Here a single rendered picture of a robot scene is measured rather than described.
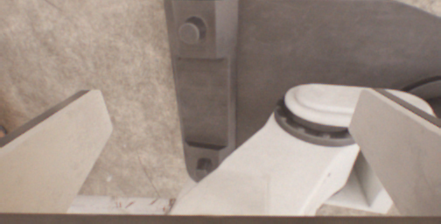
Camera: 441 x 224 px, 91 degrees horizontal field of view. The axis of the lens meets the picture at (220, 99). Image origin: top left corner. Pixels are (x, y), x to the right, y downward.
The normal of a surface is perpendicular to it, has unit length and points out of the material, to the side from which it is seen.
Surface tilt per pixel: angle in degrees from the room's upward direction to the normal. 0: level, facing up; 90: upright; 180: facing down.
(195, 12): 0
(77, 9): 0
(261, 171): 90
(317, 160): 90
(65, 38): 0
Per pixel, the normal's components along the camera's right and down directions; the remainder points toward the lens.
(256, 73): -0.22, 0.49
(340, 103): -0.01, -0.86
